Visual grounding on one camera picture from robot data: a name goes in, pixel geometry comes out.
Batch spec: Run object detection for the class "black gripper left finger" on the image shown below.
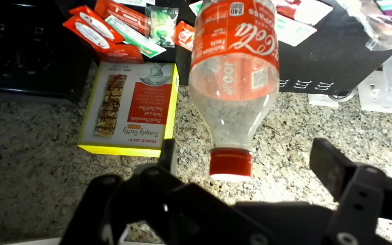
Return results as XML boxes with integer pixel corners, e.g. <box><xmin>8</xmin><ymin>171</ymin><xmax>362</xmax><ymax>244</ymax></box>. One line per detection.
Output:
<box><xmin>59</xmin><ymin>137</ymin><xmax>275</xmax><ymax>245</ymax></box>

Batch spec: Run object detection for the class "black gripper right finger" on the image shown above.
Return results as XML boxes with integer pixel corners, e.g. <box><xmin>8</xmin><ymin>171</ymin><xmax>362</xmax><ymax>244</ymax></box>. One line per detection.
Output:
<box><xmin>309</xmin><ymin>137</ymin><xmax>392</xmax><ymax>245</ymax></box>

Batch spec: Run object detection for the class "coca-cola plastic bottle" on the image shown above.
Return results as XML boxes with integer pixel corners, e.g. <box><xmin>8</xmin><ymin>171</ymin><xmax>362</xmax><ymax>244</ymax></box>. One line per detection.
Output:
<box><xmin>187</xmin><ymin>0</ymin><xmax>282</xmax><ymax>184</ymax></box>

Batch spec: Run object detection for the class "yellow-edged granola bar box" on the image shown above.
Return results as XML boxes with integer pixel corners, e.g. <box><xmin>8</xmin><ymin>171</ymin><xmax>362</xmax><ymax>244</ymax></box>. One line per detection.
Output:
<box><xmin>76</xmin><ymin>61</ymin><xmax>181</xmax><ymax>159</ymax></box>

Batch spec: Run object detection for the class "white paper sheet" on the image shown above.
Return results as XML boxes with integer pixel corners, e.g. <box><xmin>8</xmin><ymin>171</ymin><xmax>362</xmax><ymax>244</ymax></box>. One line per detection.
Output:
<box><xmin>357</xmin><ymin>46</ymin><xmax>392</xmax><ymax>116</ymax></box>

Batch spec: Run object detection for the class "red ketchup packet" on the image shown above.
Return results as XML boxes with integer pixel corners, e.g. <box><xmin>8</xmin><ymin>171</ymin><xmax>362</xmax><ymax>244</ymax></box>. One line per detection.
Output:
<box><xmin>93</xmin><ymin>0</ymin><xmax>152</xmax><ymax>37</ymax></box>
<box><xmin>98</xmin><ymin>44</ymin><xmax>146</xmax><ymax>64</ymax></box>
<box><xmin>61</xmin><ymin>14</ymin><xmax>116</xmax><ymax>53</ymax></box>
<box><xmin>67</xmin><ymin>4</ymin><xmax>125</xmax><ymax>45</ymax></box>

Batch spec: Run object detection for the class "white green sauce packet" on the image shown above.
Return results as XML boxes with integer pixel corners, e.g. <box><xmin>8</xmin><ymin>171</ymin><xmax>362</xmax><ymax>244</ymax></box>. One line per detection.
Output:
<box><xmin>103</xmin><ymin>14</ymin><xmax>167</xmax><ymax>60</ymax></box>

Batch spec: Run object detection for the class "orange packet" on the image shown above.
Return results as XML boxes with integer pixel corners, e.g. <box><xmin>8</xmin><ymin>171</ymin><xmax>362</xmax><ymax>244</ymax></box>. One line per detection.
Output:
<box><xmin>174</xmin><ymin>19</ymin><xmax>197</xmax><ymax>53</ymax></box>

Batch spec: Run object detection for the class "red white packet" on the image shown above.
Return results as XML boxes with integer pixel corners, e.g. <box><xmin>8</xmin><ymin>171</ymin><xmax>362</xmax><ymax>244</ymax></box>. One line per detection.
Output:
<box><xmin>272</xmin><ymin>0</ymin><xmax>335</xmax><ymax>27</ymax></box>

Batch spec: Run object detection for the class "black electric stove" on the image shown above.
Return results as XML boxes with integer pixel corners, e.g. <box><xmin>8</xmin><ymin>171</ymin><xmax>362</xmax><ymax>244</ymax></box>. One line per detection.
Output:
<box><xmin>0</xmin><ymin>0</ymin><xmax>93</xmax><ymax>99</ymax></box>

